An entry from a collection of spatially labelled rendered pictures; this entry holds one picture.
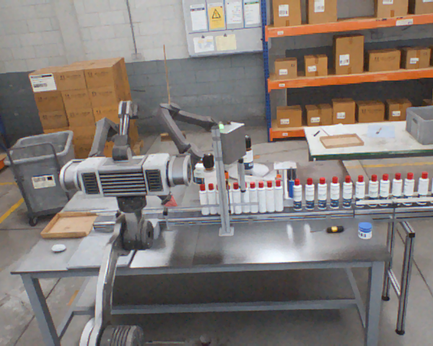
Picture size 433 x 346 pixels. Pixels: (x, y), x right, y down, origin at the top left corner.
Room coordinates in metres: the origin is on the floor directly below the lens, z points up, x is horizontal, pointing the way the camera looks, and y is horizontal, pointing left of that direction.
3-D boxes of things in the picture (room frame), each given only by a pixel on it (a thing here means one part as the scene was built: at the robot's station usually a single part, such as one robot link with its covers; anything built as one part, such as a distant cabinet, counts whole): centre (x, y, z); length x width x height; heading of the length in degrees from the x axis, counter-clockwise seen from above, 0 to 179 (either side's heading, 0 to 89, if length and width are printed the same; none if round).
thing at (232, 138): (2.20, -0.06, 1.38); 0.17 x 0.10 x 0.19; 139
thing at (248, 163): (2.87, -0.20, 1.04); 0.09 x 0.09 x 0.29
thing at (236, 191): (2.28, -0.08, 0.98); 0.05 x 0.05 x 0.20
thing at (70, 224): (2.40, 1.03, 0.85); 0.30 x 0.26 x 0.04; 84
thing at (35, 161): (4.29, 1.93, 0.48); 0.89 x 0.63 x 0.96; 11
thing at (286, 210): (2.29, 0.04, 0.86); 1.65 x 0.08 x 0.04; 84
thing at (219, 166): (2.14, 0.01, 1.16); 0.04 x 0.04 x 0.67; 84
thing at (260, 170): (2.87, -0.20, 0.89); 0.31 x 0.31 x 0.01
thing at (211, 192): (2.30, 0.07, 0.98); 0.05 x 0.05 x 0.20
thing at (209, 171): (2.58, 0.08, 1.03); 0.09 x 0.09 x 0.30
